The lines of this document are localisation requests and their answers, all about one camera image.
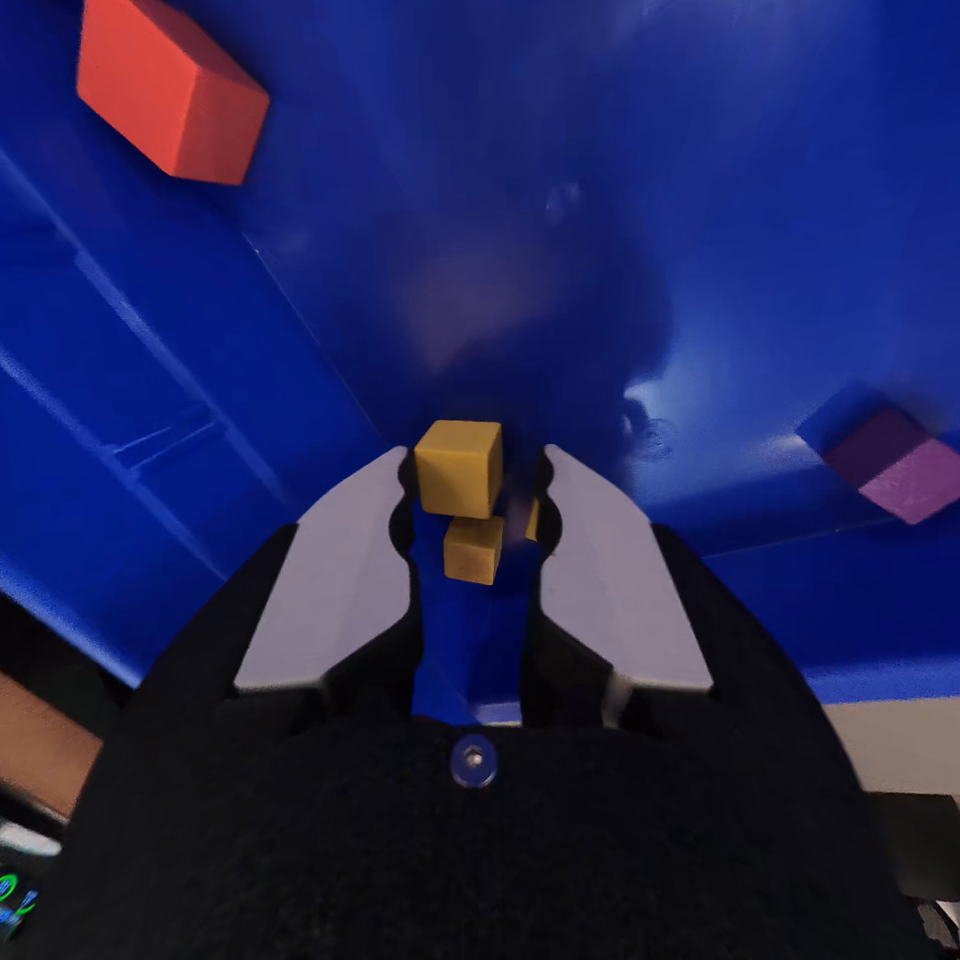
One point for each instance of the blue plastic bin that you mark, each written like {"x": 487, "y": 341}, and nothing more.
{"x": 600, "y": 225}

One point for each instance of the black device green light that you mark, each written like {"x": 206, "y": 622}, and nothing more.
{"x": 15, "y": 900}

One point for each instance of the wooden edged table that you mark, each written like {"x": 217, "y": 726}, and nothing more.
{"x": 41, "y": 742}

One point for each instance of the purple wooden cube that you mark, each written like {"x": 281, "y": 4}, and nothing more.
{"x": 900, "y": 469}

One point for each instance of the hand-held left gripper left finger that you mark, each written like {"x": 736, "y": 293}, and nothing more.
{"x": 326, "y": 592}

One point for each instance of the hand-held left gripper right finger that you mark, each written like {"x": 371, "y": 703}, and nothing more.
{"x": 619, "y": 592}

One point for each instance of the orange wooden cube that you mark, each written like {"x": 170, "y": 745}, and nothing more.
{"x": 150, "y": 90}

